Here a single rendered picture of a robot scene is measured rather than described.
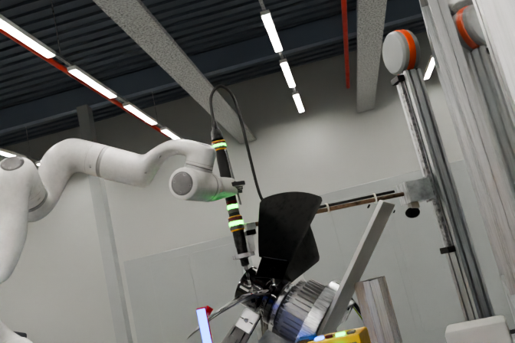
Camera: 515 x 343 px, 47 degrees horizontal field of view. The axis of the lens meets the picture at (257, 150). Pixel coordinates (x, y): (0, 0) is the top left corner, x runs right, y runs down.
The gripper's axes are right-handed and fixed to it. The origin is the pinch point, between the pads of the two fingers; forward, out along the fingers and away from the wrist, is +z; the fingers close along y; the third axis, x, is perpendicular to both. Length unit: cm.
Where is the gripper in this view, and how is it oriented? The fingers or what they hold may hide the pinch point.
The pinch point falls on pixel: (228, 190)
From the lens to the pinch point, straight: 183.0
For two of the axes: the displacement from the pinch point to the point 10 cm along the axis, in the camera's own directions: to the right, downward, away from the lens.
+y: 9.1, -2.8, -2.9
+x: -2.2, -9.5, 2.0
